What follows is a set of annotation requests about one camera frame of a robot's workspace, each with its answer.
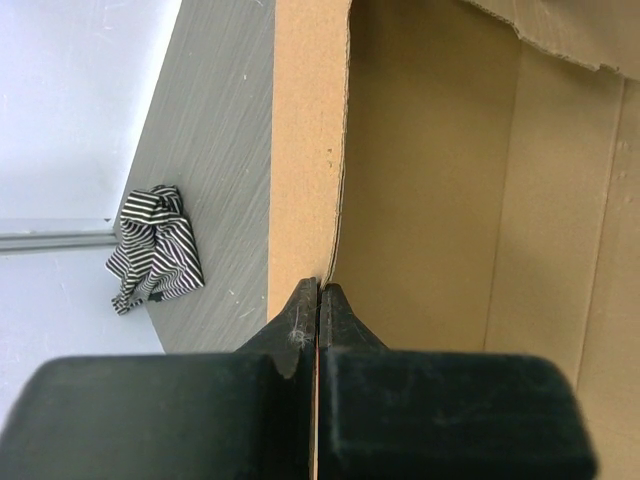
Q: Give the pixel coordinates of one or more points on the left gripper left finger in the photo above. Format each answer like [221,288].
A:
[245,414]

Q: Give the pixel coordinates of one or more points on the left aluminium frame post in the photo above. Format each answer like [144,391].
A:
[27,236]

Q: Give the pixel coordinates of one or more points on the black white striped cloth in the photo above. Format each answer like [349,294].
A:
[156,258]

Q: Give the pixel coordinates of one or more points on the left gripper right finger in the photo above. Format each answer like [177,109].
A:
[391,414]

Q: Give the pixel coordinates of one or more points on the cardboard box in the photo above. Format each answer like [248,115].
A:
[468,172]

